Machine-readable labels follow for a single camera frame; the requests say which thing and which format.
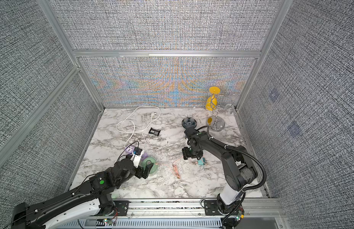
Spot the teal USB wall charger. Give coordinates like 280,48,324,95
197,157,206,166

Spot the pink USB charging cable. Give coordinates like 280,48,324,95
155,162,182,179

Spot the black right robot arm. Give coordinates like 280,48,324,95
182,127,267,214

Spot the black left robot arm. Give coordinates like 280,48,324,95
10,158,154,229

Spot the purple power strip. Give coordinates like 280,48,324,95
124,146,143,156

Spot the blue patterned ceramic bowl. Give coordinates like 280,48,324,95
181,117,197,129

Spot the black snack bar wrapper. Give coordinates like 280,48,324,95
148,127,161,136

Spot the chrome stand with yellow cups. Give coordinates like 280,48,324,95
205,86,237,132

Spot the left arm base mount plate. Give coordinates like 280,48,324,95
110,200,130,217

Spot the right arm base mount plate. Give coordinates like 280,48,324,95
202,200,223,216

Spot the aluminium front rail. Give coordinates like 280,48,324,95
57,198,290,229

